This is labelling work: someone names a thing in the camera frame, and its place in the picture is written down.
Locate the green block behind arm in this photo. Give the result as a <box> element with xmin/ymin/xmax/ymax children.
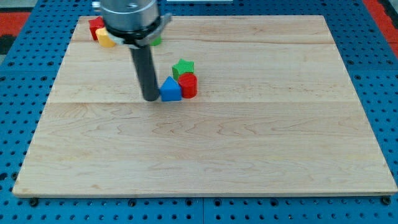
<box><xmin>150</xmin><ymin>36</ymin><xmax>162</xmax><ymax>46</ymax></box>

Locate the yellow heart block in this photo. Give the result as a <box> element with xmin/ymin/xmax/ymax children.
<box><xmin>95</xmin><ymin>27</ymin><xmax>116</xmax><ymax>48</ymax></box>

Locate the red star block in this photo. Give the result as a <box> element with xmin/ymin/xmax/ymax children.
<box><xmin>88</xmin><ymin>16</ymin><xmax>104</xmax><ymax>40</ymax></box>

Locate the wooden board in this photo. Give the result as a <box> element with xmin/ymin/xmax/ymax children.
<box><xmin>13</xmin><ymin>16</ymin><xmax>397</xmax><ymax>198</ymax></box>

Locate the green star block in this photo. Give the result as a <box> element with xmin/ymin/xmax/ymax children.
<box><xmin>172</xmin><ymin>58</ymin><xmax>195</xmax><ymax>81</ymax></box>

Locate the blue triangle block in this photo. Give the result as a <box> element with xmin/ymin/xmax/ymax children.
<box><xmin>160</xmin><ymin>77</ymin><xmax>182</xmax><ymax>101</ymax></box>

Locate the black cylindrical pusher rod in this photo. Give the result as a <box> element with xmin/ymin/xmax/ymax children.
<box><xmin>129</xmin><ymin>45</ymin><xmax>160</xmax><ymax>101</ymax></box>

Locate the red cylinder block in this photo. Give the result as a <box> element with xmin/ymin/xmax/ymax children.
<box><xmin>178</xmin><ymin>73</ymin><xmax>198</xmax><ymax>98</ymax></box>

